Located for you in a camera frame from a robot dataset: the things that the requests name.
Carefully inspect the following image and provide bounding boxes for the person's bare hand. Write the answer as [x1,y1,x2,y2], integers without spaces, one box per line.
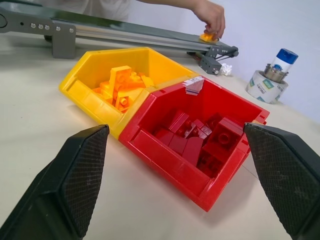
[192,0,226,41]

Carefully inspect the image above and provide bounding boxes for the dark red toy brick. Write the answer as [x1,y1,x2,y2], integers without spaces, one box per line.
[167,109,190,134]

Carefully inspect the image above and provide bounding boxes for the steel cup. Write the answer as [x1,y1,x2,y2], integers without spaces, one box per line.
[264,63,290,82]

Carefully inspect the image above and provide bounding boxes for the white printed tape roll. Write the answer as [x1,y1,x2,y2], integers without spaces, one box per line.
[246,69,290,105]

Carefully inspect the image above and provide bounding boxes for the red studded toy brick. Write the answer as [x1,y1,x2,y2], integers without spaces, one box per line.
[195,149,226,179]

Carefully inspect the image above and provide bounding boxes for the orange toy brick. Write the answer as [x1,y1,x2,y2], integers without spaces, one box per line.
[92,81,114,101]
[115,95,134,113]
[199,30,219,43]

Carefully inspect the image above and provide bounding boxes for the grey conveyor belt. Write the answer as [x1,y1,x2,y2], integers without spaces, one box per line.
[0,4,240,75]

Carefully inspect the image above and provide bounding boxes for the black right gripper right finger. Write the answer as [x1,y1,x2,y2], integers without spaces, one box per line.
[243,122,320,240]

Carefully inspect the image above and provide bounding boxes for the dark red slope brick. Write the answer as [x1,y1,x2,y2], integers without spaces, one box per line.
[181,136,204,168]

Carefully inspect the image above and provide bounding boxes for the yellow plastic bin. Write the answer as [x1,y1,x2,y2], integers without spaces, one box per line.
[58,46,200,139]

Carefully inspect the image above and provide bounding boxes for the red plastic bin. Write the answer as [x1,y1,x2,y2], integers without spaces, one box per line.
[119,76,271,213]

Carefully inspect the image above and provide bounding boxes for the torn white label sticker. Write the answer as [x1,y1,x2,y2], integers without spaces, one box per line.
[182,76,206,96]

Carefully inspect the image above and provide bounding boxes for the large red square brick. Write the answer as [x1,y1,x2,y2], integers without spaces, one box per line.
[201,116,245,159]

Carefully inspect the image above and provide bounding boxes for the yellow-orange toy brick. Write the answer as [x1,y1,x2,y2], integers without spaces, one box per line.
[139,73,155,89]

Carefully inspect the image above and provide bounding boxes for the crumpled white paper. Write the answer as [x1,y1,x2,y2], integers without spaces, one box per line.
[219,62,233,77]

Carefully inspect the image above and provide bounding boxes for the translucent red small brick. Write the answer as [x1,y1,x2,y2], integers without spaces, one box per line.
[199,124,214,140]

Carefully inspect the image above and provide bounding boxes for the person's white shirt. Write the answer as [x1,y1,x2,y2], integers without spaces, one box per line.
[32,0,131,22]

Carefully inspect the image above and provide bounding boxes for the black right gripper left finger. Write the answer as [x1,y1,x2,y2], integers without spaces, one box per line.
[0,124,110,240]

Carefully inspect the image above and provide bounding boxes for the white bottle blue cap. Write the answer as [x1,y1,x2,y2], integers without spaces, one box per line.
[271,48,299,74]

